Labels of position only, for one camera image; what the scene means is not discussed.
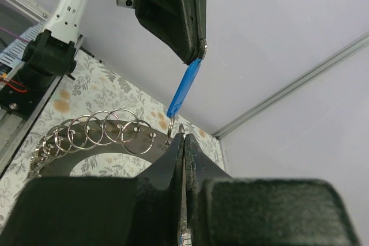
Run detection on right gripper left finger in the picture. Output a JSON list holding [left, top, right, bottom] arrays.
[[1, 134, 183, 245]]

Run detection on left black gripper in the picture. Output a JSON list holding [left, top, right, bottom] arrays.
[[133, 0, 208, 65]]

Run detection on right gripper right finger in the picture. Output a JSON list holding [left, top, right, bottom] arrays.
[[184, 134, 360, 245]]

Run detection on blue key tag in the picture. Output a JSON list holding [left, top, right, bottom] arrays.
[[166, 38, 209, 118]]

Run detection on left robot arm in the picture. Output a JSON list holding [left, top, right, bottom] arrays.
[[18, 0, 207, 93]]

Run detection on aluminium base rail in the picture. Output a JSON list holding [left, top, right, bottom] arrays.
[[0, 0, 87, 175]]

